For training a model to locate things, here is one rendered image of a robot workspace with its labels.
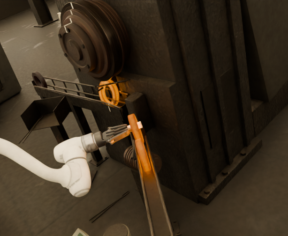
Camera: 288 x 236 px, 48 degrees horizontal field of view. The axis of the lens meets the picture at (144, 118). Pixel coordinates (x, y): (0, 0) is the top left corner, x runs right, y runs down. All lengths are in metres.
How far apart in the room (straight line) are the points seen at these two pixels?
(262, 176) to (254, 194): 0.17
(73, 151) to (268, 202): 1.23
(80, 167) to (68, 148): 0.12
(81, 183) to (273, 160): 1.43
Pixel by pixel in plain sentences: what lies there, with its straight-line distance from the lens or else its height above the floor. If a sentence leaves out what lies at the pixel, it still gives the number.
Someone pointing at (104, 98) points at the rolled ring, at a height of 0.72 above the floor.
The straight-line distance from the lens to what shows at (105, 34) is 1.71.
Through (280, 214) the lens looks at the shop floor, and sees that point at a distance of 2.12.
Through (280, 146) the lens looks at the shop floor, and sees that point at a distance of 2.57.
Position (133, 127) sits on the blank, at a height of 0.83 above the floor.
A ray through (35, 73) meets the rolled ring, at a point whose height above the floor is 0.76.
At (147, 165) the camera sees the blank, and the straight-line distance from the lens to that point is 1.46.
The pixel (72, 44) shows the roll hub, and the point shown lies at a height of 1.15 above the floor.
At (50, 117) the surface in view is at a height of 0.60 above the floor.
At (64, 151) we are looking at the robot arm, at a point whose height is 0.80.
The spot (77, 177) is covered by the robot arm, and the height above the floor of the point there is 0.74.
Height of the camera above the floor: 1.63
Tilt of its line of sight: 31 degrees down
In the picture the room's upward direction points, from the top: 17 degrees counter-clockwise
